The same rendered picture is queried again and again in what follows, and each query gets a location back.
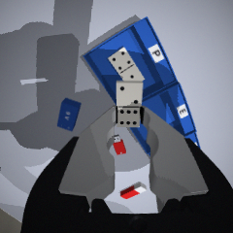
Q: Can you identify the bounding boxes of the white domino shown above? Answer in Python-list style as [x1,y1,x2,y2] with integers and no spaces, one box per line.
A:
[116,81,143,127]
[108,47,145,81]

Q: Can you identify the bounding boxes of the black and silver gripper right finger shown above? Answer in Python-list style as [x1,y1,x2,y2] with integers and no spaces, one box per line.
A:
[140,105,233,233]

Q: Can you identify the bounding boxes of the red usb stick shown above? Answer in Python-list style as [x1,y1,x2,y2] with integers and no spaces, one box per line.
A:
[113,135,126,154]

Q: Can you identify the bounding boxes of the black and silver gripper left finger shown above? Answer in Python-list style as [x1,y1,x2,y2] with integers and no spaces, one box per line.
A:
[20,105,117,233]

